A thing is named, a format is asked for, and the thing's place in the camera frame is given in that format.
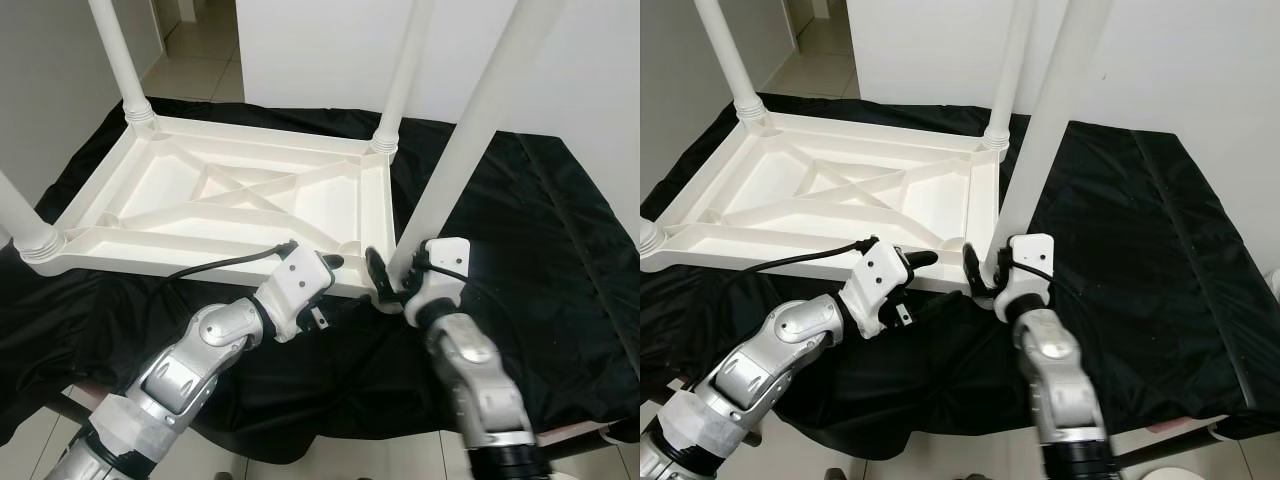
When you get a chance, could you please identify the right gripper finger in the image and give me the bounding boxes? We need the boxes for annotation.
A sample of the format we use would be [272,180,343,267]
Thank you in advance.
[364,247,396,301]
[963,243,993,298]

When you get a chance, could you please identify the black cloth table cover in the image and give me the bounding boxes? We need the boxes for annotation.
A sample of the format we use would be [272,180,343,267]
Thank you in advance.
[640,92,1280,461]
[0,97,641,466]

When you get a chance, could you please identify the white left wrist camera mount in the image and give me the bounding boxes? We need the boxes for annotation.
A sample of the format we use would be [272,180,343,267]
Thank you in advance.
[250,248,336,343]
[838,240,916,339]

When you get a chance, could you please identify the black metal table leg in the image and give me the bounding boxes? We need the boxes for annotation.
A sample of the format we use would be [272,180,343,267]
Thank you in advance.
[545,428,636,463]
[45,390,106,426]
[1110,425,1236,471]

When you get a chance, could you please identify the white plastic table top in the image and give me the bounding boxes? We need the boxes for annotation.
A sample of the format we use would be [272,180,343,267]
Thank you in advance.
[20,115,406,311]
[640,110,1006,296]

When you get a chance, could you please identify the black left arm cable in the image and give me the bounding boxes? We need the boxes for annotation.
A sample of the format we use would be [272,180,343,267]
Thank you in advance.
[725,235,881,301]
[160,240,301,286]

